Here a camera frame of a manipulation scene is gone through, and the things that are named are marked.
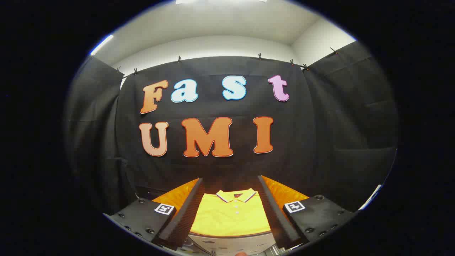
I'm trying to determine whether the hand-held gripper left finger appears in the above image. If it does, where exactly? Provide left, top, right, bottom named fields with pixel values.
left=103, top=178, right=206, bottom=249

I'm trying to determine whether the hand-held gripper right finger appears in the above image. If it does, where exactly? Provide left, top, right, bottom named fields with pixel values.
left=258, top=175, right=356, bottom=249

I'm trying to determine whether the yellow polo shirt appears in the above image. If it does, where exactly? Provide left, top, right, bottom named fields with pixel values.
left=190, top=188, right=272, bottom=238

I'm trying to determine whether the row of black clips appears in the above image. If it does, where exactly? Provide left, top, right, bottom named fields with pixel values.
left=116, top=46, right=338, bottom=75

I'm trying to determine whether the ceiling light strip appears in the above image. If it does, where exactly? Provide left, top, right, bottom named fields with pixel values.
left=176, top=0, right=267, bottom=5
left=90, top=34, right=114, bottom=56

